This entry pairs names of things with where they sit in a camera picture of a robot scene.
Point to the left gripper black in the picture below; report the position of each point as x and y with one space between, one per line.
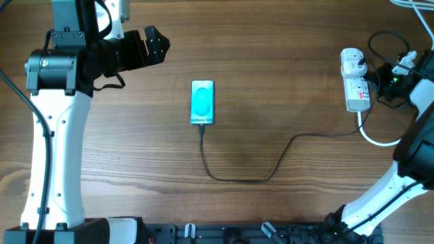
140 58

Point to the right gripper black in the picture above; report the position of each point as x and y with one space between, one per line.
386 69

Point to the smartphone with teal screen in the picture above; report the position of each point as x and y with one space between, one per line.
202 102

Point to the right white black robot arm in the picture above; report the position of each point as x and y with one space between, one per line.
410 175

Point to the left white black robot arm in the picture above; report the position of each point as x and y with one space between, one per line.
86 42

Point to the white USB charger adapter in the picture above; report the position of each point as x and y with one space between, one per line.
352 69

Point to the white power strip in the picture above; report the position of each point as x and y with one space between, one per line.
356 92

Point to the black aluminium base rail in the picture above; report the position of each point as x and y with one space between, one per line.
300 233

